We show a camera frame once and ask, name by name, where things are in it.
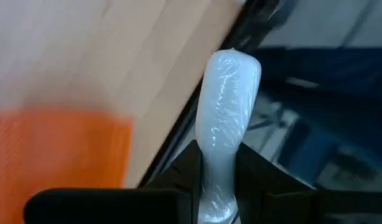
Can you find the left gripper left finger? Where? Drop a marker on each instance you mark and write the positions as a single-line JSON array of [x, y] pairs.
[[116, 205]]

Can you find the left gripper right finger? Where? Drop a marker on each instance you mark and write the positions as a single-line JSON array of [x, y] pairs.
[[287, 202]]

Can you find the white gauze roll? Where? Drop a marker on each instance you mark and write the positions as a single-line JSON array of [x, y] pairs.
[[225, 102]]

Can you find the orange plastic basket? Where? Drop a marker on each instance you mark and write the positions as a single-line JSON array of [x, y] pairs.
[[54, 155]]

